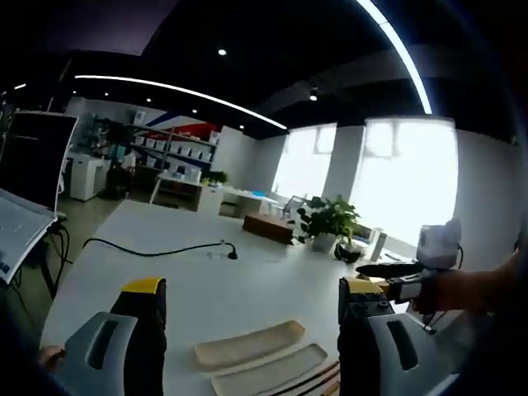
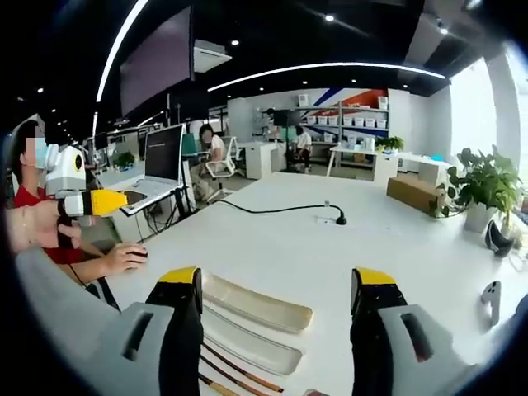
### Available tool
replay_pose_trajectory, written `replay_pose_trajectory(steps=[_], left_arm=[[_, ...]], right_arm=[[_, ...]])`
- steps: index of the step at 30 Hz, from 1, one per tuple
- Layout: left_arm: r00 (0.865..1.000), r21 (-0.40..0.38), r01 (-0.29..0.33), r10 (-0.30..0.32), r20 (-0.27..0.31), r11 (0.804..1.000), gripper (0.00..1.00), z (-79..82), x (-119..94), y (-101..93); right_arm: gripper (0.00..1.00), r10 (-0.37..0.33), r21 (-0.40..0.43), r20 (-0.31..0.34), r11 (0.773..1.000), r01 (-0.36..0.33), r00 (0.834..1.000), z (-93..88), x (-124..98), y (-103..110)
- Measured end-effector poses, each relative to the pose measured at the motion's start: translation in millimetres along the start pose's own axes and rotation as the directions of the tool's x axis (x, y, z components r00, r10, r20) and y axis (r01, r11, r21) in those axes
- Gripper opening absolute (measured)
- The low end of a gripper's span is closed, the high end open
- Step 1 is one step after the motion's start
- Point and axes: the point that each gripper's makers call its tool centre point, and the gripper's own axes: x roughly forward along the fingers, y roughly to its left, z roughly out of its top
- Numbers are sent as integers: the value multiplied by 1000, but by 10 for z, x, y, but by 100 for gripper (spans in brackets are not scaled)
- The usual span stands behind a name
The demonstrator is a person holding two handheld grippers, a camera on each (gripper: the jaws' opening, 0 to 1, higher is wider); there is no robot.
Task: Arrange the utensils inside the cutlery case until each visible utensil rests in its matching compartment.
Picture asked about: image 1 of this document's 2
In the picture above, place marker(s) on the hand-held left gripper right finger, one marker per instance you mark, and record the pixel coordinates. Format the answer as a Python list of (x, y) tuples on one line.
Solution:
[(396, 350)]

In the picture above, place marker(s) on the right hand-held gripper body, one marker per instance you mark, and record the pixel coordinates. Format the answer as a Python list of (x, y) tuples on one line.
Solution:
[(439, 243)]

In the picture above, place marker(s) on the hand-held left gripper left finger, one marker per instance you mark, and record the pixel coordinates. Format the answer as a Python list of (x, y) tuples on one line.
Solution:
[(103, 350)]

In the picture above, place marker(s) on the brown chopstick utensils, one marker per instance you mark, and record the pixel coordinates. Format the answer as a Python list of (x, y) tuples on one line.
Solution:
[(317, 381)]

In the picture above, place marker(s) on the beige cutlery case lid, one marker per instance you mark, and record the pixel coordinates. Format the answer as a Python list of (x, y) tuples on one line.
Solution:
[(272, 373)]

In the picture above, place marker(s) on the beige cutlery case tray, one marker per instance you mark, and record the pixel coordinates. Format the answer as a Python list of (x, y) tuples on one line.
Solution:
[(251, 342)]

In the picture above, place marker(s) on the person's right hand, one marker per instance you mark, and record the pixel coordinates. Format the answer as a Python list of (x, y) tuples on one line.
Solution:
[(443, 290)]

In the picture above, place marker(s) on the person's left hand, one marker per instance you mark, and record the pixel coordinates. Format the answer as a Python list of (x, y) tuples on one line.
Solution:
[(51, 358)]

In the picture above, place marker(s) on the white box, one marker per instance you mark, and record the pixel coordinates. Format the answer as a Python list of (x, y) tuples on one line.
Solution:
[(379, 246)]

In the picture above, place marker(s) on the black bowl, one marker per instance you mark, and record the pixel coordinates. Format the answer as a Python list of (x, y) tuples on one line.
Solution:
[(348, 253)]

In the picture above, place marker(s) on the green potted plant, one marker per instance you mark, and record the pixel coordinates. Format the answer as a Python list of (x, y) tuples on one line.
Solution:
[(330, 218)]

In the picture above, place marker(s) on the grey chair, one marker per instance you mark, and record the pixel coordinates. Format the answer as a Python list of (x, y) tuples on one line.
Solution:
[(293, 206)]

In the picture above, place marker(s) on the brown wooden box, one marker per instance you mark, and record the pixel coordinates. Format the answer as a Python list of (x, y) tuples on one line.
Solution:
[(268, 227)]

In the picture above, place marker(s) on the white keyboard panel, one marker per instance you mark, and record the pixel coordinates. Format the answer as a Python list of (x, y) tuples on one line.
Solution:
[(20, 231)]

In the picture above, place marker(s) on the white desk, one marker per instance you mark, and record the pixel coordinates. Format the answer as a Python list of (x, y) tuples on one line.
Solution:
[(251, 200)]

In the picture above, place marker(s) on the white cabinet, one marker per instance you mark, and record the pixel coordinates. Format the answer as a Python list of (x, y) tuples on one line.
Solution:
[(86, 175)]

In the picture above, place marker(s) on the white wooden counter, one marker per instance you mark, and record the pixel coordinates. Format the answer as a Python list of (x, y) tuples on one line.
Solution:
[(181, 191)]

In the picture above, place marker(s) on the long ceiling light strip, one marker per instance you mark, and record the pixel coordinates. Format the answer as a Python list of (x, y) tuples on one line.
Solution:
[(185, 92), (406, 53)]

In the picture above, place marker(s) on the small green plant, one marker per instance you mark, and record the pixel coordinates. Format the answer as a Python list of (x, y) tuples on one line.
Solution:
[(215, 177)]

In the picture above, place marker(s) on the black monitor screen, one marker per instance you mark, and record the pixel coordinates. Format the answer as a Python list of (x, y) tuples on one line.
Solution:
[(33, 156)]

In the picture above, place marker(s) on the storage shelf with white bins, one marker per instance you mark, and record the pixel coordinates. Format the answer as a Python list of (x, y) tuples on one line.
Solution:
[(177, 150)]

